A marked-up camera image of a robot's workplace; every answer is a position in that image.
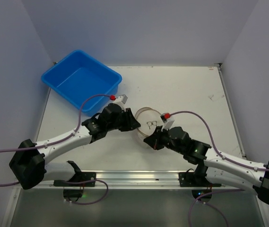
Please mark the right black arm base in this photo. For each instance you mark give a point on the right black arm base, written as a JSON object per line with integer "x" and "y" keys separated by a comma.
{"x": 196, "y": 178}

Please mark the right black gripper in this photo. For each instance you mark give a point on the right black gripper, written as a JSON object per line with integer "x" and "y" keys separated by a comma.
{"x": 157, "y": 137}

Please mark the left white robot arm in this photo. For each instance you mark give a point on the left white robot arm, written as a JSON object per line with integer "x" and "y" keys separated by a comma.
{"x": 33, "y": 163}

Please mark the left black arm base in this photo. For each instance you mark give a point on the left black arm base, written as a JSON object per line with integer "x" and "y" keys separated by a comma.
{"x": 77, "y": 182}

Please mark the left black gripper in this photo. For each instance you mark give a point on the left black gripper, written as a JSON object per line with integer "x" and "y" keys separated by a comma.
{"x": 127, "y": 119}

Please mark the round beige mesh laundry bag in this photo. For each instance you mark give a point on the round beige mesh laundry bag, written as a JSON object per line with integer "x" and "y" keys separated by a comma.
{"x": 149, "y": 119}

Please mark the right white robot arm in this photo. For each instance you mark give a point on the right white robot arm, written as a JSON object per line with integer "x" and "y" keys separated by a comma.
{"x": 215, "y": 167}

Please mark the blue plastic bin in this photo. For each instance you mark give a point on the blue plastic bin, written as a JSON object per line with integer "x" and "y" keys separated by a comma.
{"x": 78, "y": 76}

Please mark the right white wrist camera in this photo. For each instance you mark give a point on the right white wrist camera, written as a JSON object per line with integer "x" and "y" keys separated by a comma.
{"x": 168, "y": 121}

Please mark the aluminium mounting rail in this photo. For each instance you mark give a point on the aluminium mounting rail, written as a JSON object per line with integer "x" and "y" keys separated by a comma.
{"x": 147, "y": 180}

